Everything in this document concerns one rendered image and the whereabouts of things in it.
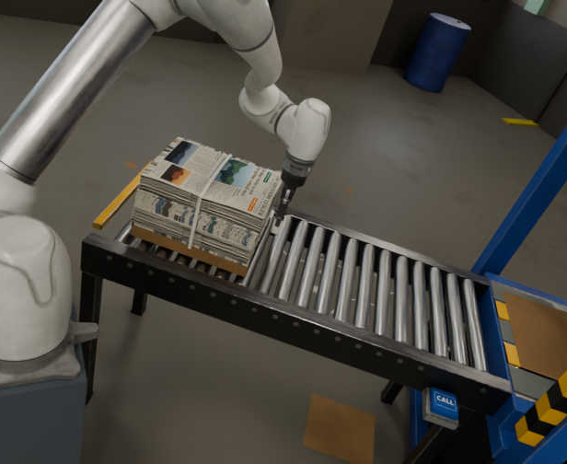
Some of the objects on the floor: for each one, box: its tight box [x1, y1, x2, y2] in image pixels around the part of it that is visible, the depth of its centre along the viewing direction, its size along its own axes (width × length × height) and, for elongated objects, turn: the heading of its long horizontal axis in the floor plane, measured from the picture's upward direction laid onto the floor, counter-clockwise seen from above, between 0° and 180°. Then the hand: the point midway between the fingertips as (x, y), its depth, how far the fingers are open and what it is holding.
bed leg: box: [79, 271, 103, 405], centre depth 178 cm, size 6×6×68 cm
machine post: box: [492, 392, 567, 464], centre depth 138 cm, size 9×9×155 cm
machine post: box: [429, 87, 567, 353], centre depth 209 cm, size 9×9×155 cm
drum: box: [403, 13, 471, 93], centre depth 630 cm, size 53×53×80 cm
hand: (277, 224), depth 161 cm, fingers closed
